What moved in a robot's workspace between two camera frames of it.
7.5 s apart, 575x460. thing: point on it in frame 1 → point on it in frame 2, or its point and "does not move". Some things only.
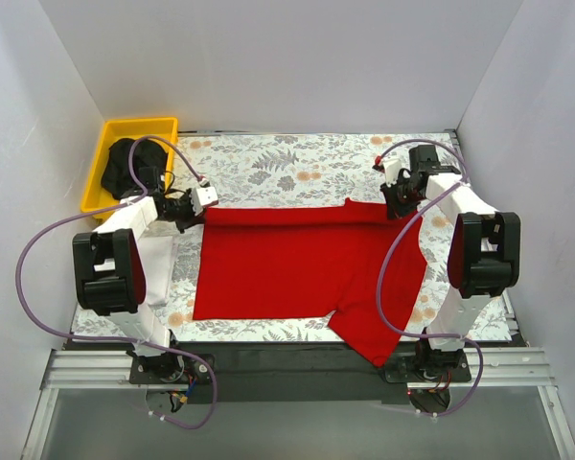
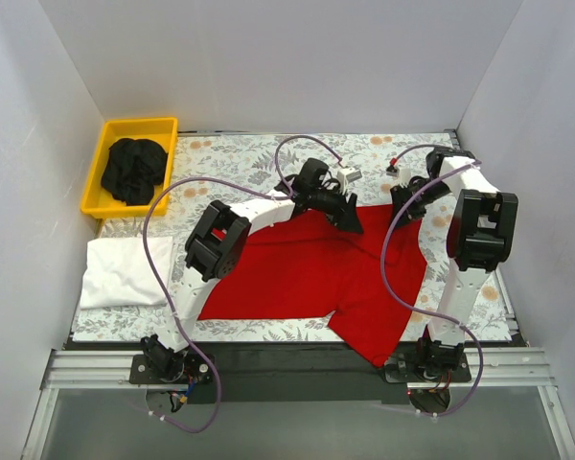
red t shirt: [311, 263] does not move
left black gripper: [187, 214] → [342, 209]
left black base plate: [168, 369] does not move
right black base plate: [429, 366] does not move
